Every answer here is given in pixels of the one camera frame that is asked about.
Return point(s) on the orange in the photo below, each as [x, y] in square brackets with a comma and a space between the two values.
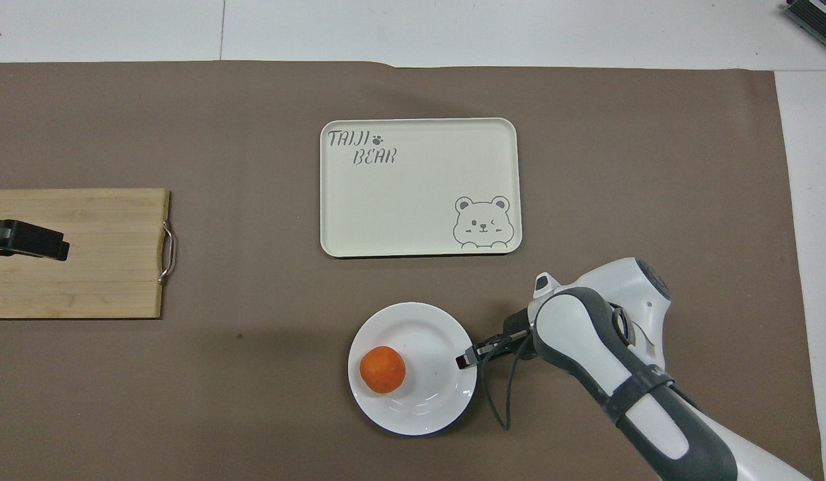
[382, 369]

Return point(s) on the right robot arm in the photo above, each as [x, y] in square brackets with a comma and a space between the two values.
[587, 334]

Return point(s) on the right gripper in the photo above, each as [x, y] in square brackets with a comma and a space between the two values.
[522, 329]

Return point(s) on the dark striped object at corner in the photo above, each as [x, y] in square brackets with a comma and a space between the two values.
[817, 15]

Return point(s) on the white round plate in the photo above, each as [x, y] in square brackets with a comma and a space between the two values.
[426, 334]

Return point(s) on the cream tray with bear print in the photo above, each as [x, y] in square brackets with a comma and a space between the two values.
[413, 200]

